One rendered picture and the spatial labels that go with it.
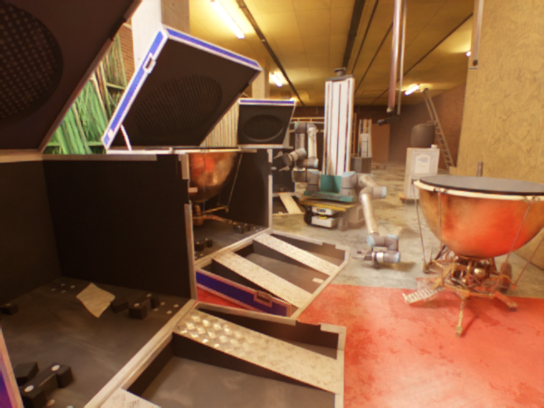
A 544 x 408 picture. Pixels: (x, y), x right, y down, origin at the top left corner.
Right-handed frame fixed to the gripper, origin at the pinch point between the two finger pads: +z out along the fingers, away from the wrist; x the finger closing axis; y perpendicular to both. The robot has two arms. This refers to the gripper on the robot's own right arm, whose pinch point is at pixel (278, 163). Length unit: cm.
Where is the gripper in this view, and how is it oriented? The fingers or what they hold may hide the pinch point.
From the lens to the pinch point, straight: 277.5
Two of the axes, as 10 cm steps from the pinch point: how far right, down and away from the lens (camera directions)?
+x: 4.2, 9.0, 1.1
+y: 4.3, -0.8, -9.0
